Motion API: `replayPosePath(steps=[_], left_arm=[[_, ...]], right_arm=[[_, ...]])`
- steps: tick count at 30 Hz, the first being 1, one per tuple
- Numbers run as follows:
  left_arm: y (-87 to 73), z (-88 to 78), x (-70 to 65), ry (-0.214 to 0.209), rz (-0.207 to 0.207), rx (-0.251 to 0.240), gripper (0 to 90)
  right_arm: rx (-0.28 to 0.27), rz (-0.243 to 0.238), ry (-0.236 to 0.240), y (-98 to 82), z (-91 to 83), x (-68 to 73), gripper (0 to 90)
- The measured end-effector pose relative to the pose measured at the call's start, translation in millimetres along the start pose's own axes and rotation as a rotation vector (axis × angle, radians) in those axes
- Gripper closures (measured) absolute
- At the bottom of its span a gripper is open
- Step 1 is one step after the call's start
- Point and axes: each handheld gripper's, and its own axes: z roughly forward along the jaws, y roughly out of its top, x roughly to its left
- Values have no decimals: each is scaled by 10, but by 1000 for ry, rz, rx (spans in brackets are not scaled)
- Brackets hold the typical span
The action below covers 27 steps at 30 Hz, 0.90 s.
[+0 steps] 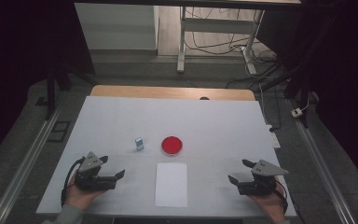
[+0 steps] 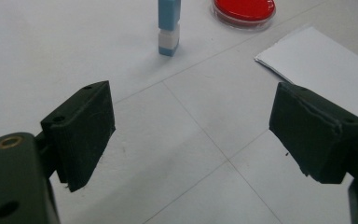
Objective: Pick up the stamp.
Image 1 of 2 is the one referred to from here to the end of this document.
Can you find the small dark round object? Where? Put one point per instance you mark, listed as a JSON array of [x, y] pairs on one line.
[[204, 98]]

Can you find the person's right hand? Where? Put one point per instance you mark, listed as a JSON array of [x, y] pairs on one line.
[[273, 205]]

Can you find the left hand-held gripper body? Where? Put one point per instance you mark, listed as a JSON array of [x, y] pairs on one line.
[[93, 183]]

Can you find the white paper sheet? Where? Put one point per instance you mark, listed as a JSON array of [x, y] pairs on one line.
[[171, 185]]

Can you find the white panel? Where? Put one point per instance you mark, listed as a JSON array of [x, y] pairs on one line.
[[115, 28]]

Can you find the white desk frame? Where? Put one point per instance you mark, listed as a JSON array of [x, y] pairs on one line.
[[214, 25]]

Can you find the white stamp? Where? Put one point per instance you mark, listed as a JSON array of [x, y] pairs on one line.
[[140, 149]]

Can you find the dark curtain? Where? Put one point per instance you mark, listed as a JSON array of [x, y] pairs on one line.
[[18, 62], [345, 77]]

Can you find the metal floor rail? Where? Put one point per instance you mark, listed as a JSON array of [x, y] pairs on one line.
[[323, 174], [21, 174]]

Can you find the blue stamp case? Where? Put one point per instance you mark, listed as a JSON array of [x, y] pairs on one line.
[[139, 142]]

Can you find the round red ink pad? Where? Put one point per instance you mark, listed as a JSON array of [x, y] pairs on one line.
[[172, 145]]

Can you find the white table cover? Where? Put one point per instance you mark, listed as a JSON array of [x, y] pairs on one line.
[[199, 118]]

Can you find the white floor adapter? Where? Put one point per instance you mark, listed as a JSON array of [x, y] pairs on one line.
[[296, 112]]

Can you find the person's left hand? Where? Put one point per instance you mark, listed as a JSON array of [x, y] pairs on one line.
[[79, 197]]

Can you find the white power strip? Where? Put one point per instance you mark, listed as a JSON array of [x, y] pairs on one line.
[[275, 140]]

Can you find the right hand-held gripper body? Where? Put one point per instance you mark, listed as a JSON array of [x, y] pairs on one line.
[[259, 186]]

